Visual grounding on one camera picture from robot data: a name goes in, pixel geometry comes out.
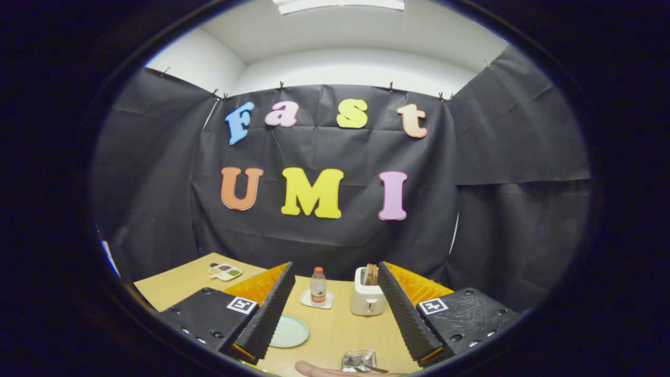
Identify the white toaster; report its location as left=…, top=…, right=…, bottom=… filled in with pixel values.
left=351, top=267, right=387, bottom=316

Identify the computer screen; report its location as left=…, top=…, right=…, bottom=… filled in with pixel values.
left=98, top=228, right=120, bottom=277

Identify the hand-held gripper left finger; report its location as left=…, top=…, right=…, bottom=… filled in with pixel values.
left=156, top=261, right=296, bottom=366

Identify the black backdrop cloth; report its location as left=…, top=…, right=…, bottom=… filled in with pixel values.
left=90, top=45, right=592, bottom=315

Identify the white divided sauce dish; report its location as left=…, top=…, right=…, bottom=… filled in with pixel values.
left=208, top=262, right=243, bottom=282

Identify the white square coaster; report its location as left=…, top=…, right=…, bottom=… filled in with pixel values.
left=299, top=290, right=335, bottom=310

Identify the light green plate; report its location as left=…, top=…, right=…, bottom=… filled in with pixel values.
left=270, top=314, right=310, bottom=349

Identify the clear plastic water bottle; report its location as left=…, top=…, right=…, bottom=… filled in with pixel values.
left=310, top=267, right=328, bottom=306

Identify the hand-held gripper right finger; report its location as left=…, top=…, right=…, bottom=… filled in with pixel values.
left=377, top=261, right=523, bottom=367

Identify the metal mesh basket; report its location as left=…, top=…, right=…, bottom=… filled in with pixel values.
left=341, top=349, right=377, bottom=373

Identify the ceiling light panel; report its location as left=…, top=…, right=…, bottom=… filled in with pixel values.
left=272, top=0, right=406, bottom=15

